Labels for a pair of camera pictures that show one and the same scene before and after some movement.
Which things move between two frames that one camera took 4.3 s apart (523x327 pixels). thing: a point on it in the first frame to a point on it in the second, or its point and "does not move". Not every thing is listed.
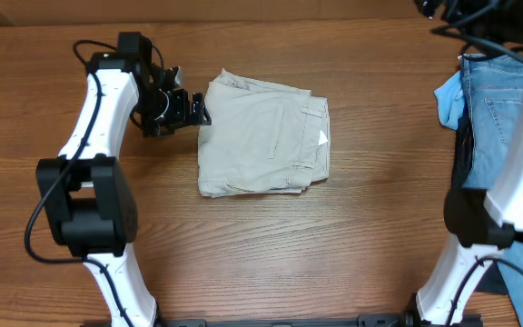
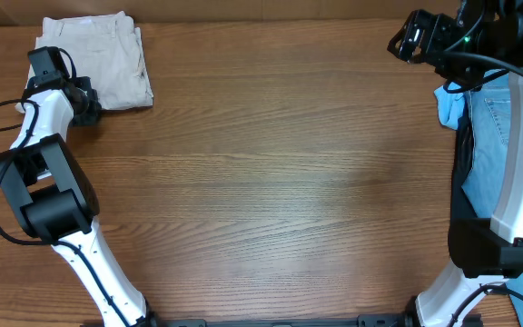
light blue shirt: [450, 101] does not move
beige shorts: [257, 138] to [20, 107]
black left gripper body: [160, 109] to [88, 112]
